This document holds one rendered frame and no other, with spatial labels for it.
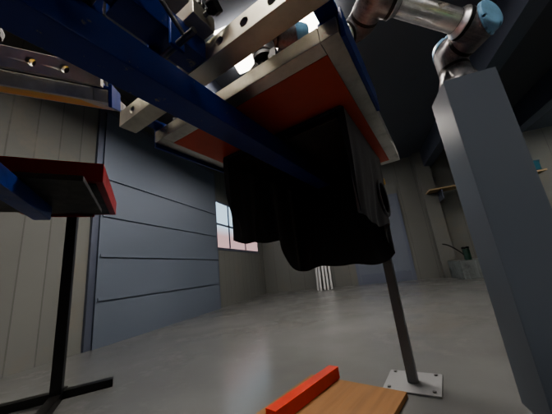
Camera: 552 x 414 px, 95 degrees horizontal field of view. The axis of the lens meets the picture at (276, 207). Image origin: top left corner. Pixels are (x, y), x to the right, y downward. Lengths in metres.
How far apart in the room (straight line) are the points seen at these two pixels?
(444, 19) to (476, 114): 0.37
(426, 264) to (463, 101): 6.05
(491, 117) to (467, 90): 0.14
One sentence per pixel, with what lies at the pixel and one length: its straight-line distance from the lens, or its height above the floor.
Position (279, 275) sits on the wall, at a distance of 7.33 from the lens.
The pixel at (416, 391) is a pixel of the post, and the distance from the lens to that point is 1.39.
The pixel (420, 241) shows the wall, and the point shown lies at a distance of 7.13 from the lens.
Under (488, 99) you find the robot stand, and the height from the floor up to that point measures 1.07.
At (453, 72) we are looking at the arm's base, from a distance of 1.38.
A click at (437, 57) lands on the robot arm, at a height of 1.36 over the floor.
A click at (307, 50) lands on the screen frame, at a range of 0.60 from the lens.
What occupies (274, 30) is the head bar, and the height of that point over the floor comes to 0.99.
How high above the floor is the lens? 0.53
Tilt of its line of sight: 14 degrees up
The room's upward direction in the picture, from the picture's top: 6 degrees counter-clockwise
